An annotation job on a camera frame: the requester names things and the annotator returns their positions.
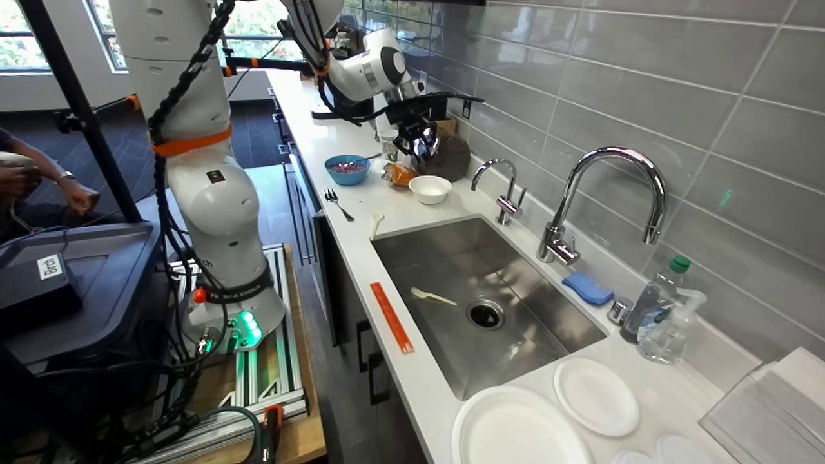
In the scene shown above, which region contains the white bowl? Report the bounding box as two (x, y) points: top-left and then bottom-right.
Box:
(403, 172), (455, 209)

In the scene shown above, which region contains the dark plastic bin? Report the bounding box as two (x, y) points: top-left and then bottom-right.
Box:
(0, 219), (169, 370)

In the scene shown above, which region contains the wooden robot platform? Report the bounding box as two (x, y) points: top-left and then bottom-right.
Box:
(183, 248), (330, 464)

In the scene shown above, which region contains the tall chrome gooseneck faucet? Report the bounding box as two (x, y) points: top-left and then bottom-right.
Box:
(536, 141), (669, 267)

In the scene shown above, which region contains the aluminium extrusion frame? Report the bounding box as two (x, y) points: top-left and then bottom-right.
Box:
(157, 241), (309, 432)

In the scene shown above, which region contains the orange cable strap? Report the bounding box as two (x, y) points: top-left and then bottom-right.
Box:
(151, 125), (236, 161)

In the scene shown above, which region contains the blue bowl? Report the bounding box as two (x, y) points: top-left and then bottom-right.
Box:
(322, 151), (374, 188)

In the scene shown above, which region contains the metal spoon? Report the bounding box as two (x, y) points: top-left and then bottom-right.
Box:
(322, 188), (356, 223)

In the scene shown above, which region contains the black stand pole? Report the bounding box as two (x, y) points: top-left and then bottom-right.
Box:
(14, 0), (144, 223)

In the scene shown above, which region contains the orange snack bag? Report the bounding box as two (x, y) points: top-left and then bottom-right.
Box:
(382, 161), (416, 190)

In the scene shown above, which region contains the operator forearm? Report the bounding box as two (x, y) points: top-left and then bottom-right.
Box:
(0, 125), (72, 188)

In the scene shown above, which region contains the dark cooker with glass lid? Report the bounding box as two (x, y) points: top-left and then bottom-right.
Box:
(420, 119), (473, 186)

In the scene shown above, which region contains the blue sponge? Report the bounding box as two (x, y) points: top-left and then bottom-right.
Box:
(559, 271), (616, 309)

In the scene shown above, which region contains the operator hand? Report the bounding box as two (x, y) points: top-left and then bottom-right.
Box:
(53, 174), (102, 219)

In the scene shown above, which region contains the small chrome faucet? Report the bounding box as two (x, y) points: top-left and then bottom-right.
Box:
(468, 154), (527, 227)

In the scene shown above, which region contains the bottle with green cap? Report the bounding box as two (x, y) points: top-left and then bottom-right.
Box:
(617, 251), (696, 346)

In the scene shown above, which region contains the bright window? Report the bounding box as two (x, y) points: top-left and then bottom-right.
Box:
(84, 0), (126, 72)
(0, 0), (49, 72)

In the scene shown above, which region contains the white QR code label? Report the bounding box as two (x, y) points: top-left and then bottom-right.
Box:
(32, 251), (66, 284)

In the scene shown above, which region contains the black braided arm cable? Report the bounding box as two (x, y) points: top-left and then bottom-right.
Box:
(144, 0), (389, 286)

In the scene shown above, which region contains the large white plate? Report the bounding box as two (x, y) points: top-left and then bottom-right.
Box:
(449, 383), (594, 464)

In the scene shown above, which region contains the dark under-counter cabinet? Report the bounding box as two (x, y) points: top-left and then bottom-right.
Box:
(273, 85), (432, 464)

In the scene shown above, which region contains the small white plastic spoon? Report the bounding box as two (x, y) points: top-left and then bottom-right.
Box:
(407, 284), (458, 309)

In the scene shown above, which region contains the clear plastic bottle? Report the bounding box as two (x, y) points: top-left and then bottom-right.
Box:
(637, 286), (709, 367)

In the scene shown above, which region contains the black floor cable bundle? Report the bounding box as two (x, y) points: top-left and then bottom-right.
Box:
(110, 325), (266, 464)

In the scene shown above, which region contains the small white disc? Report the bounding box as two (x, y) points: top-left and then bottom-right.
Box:
(603, 446), (659, 464)

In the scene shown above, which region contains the orange strip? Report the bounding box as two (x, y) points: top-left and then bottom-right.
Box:
(367, 280), (415, 358)

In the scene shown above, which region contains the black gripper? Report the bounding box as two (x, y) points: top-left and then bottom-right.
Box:
(385, 89), (445, 159)

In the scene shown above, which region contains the small white plate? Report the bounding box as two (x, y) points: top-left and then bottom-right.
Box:
(550, 355), (642, 441)

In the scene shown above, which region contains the stainless steel sink basin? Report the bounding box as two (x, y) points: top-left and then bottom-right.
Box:
(367, 214), (607, 401)

